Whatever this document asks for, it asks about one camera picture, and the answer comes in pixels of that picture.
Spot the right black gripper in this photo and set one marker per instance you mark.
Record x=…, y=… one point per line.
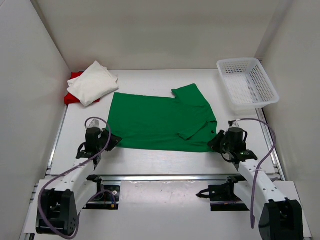
x=214, y=143

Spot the aluminium table rail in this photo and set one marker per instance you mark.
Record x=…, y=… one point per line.
x=171, y=177

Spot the white plastic basket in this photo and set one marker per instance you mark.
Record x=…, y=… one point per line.
x=246, y=85

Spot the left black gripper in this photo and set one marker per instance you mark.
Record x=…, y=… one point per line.
x=114, y=140

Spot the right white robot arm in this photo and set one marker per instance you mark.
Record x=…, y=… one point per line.
x=277, y=216

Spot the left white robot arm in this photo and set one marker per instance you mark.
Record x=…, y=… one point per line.
x=62, y=199

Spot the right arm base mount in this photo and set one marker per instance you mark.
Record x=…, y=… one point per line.
x=222, y=197

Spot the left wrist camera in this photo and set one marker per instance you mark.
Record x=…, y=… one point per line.
x=93, y=124

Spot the white t shirt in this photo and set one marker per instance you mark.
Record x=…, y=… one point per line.
x=95, y=82

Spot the red t shirt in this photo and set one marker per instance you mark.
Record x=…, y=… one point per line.
x=69, y=98

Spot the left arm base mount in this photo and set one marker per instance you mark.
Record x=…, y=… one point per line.
x=108, y=194

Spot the green t shirt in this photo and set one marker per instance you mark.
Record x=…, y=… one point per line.
x=184, y=122

